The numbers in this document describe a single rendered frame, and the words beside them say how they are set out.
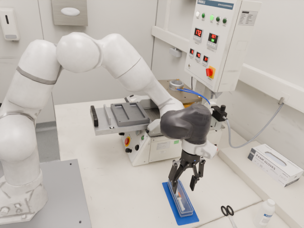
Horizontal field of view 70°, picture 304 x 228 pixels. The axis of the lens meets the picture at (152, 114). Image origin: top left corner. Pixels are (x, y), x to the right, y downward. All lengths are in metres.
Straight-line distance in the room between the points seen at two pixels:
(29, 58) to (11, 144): 0.24
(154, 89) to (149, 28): 1.93
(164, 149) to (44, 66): 0.75
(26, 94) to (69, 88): 1.97
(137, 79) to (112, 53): 0.10
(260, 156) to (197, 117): 0.64
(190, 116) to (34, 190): 0.62
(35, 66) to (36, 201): 0.51
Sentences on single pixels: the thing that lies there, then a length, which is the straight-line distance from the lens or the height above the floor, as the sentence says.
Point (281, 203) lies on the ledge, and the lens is 1.20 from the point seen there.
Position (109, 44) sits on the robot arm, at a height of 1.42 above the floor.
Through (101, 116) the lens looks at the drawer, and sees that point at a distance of 1.16.
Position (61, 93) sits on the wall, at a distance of 2.68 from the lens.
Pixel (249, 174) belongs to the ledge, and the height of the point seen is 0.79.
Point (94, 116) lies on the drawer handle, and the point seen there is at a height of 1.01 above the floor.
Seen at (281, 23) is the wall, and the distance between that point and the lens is 1.45.
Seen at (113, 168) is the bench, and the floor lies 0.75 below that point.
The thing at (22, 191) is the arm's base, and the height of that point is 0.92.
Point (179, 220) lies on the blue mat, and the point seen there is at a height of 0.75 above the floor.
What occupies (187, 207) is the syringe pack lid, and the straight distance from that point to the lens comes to 1.00.
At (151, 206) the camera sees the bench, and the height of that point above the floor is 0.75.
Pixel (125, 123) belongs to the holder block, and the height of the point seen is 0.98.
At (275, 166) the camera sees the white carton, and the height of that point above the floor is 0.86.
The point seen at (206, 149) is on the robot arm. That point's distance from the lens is 0.81.
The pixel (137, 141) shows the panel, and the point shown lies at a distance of 1.18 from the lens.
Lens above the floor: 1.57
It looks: 30 degrees down
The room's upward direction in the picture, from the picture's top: 6 degrees clockwise
